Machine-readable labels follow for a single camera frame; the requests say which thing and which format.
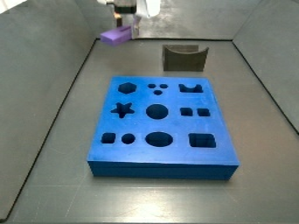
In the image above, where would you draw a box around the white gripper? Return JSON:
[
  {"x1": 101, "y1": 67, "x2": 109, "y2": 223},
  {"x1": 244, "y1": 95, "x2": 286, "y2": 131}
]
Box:
[{"x1": 97, "y1": 0, "x2": 161, "y2": 39}]

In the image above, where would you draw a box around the purple double-square block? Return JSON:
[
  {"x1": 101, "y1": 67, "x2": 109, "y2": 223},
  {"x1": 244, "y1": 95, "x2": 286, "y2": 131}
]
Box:
[{"x1": 100, "y1": 25, "x2": 132, "y2": 46}]

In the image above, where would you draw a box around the blue shape-sorting board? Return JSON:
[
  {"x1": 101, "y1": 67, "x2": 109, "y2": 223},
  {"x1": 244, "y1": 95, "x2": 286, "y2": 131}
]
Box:
[{"x1": 86, "y1": 76, "x2": 238, "y2": 180}]

